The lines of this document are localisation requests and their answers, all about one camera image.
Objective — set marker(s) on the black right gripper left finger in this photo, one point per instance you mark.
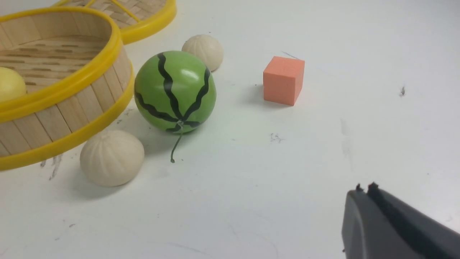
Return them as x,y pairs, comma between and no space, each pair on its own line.
377,225

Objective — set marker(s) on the bamboo steamer lid yellow rim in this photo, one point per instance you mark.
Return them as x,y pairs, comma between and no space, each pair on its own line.
137,19

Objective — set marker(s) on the white bun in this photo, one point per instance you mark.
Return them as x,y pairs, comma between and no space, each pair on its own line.
206,48
112,158

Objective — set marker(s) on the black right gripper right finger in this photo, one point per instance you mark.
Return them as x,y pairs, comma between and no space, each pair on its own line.
417,223

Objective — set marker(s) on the bamboo steamer tray yellow rim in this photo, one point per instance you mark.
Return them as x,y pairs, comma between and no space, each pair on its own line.
78,75

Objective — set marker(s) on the yellow bun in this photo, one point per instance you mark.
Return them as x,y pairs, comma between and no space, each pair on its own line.
12,85

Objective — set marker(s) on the green toy watermelon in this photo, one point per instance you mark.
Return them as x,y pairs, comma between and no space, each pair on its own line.
175,92

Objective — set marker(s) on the orange foam cube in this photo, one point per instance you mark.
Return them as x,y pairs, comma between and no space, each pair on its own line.
283,80

